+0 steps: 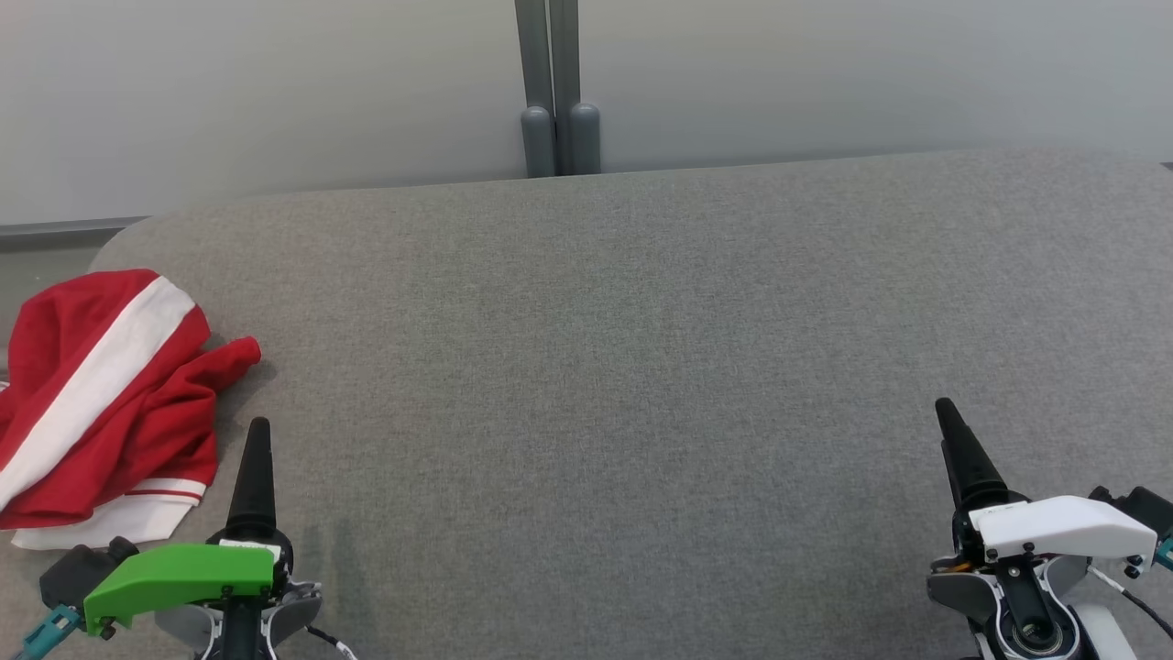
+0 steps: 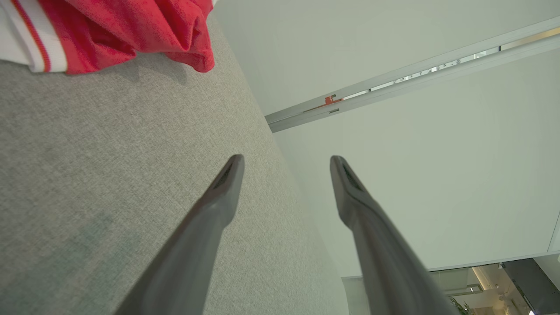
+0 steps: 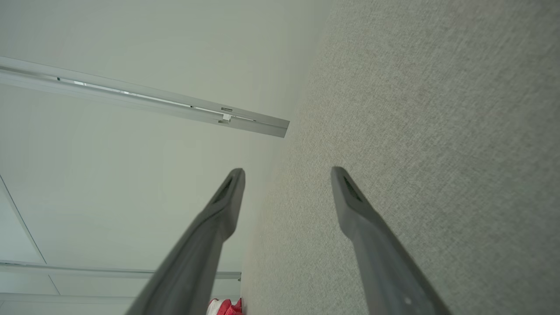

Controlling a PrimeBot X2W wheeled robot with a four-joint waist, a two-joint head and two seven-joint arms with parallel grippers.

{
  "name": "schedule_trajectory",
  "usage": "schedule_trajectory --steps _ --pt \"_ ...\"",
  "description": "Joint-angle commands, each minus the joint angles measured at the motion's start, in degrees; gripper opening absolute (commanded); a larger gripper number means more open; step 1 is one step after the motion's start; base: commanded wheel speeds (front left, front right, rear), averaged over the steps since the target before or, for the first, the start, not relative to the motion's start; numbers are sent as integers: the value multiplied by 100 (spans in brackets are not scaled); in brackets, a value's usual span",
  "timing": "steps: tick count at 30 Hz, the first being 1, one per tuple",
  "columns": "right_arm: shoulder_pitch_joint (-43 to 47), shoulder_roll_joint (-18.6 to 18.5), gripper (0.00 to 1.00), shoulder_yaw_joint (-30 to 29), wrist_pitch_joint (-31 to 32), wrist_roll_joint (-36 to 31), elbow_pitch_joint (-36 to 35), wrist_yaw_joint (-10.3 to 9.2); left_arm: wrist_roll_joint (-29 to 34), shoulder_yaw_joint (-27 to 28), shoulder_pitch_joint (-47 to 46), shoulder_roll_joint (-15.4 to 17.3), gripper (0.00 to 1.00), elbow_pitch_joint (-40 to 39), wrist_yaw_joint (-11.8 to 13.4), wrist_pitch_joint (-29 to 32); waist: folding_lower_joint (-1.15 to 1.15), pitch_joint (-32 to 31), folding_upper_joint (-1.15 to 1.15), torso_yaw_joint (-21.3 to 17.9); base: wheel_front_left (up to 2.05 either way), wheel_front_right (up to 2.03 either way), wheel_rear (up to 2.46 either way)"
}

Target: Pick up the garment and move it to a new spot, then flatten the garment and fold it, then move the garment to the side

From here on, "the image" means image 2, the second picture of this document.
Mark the grey metal partition frame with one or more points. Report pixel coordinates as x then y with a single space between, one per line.
393 85

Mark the red shorts with white stripe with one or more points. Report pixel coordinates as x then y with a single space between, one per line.
166 26

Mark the orange tag on partition frame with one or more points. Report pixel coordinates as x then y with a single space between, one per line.
330 101

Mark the grey fabric sofa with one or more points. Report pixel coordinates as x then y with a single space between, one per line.
109 175

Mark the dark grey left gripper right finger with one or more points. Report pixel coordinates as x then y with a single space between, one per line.
385 262

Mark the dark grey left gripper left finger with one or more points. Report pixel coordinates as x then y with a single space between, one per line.
188 262

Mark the red jersey with white sleeves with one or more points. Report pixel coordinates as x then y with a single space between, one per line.
83 50

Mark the dark grey pillar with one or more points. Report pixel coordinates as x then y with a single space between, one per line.
533 286

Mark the green potted plant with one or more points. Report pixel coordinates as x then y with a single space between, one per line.
460 307

